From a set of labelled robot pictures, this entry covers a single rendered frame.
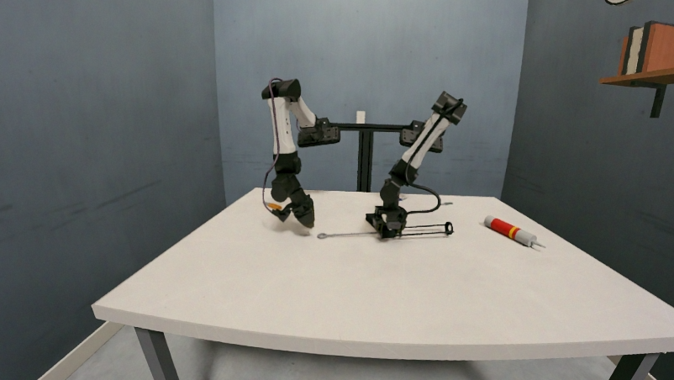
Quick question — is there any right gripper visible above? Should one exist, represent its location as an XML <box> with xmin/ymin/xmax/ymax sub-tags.
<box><xmin>289</xmin><ymin>187</ymin><xmax>315</xmax><ymax>228</ymax></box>

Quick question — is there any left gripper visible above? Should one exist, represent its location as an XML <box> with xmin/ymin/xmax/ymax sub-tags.
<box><xmin>373</xmin><ymin>196</ymin><xmax>407</xmax><ymax>235</ymax></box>

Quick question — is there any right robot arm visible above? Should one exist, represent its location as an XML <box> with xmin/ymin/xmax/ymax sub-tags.
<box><xmin>261</xmin><ymin>79</ymin><xmax>339</xmax><ymax>223</ymax></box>

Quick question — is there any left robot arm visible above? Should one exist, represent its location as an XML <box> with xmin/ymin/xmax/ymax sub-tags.
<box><xmin>380</xmin><ymin>91</ymin><xmax>467</xmax><ymax>230</ymax></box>

